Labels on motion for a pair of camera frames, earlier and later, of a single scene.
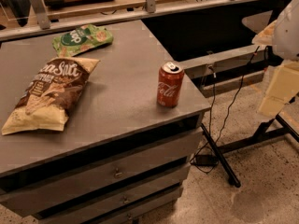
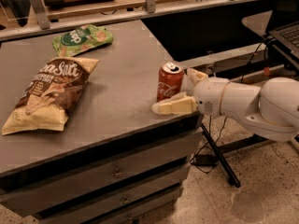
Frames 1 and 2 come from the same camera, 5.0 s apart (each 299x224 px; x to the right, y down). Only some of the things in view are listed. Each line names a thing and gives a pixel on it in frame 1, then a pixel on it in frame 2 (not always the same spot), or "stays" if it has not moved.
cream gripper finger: x=283 y=86 → x=207 y=96
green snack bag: x=82 y=39 stays
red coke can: x=170 y=83 stays
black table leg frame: x=272 y=127 stays
